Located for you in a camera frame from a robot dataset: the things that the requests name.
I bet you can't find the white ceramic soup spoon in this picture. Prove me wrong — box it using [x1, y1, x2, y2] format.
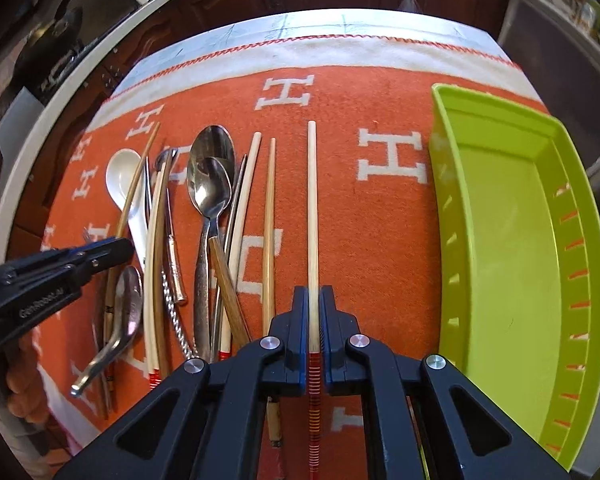
[104, 148, 150, 271]

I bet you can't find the large steel spoon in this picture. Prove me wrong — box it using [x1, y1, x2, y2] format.
[186, 125, 236, 363]

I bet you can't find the small steel spoon bent handle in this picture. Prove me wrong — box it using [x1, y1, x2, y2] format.
[70, 266, 143, 398]

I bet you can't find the twisted handle steel utensil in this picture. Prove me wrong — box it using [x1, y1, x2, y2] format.
[155, 148, 195, 366]

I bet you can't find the light chopstick red striped end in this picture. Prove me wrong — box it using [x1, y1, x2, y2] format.
[306, 120, 322, 479]

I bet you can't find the curved bamboo chopstick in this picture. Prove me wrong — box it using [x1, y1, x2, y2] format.
[143, 150, 171, 389]

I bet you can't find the black wok on stove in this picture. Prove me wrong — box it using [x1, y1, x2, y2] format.
[7, 0, 83, 99]

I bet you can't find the lime green plastic utensil tray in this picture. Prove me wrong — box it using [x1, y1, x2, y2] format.
[428, 84, 600, 468]

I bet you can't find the steel spoon hammered handle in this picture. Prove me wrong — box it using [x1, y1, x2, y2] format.
[187, 156, 232, 362]

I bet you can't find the steel dishwasher front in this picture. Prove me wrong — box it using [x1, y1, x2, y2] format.
[498, 0, 600, 174]

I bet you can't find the thin brown wooden chopstick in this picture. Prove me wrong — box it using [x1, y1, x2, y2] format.
[101, 121, 161, 411]

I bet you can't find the orange blanket with white H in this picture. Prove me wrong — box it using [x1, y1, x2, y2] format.
[32, 34, 549, 480]

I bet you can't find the wooden handled spoon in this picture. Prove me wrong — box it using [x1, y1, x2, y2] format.
[209, 235, 251, 348]

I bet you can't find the pale chopstick red end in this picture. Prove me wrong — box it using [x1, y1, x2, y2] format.
[219, 131, 262, 360]

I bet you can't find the light bamboo chopstick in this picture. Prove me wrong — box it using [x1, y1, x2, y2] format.
[262, 138, 283, 451]

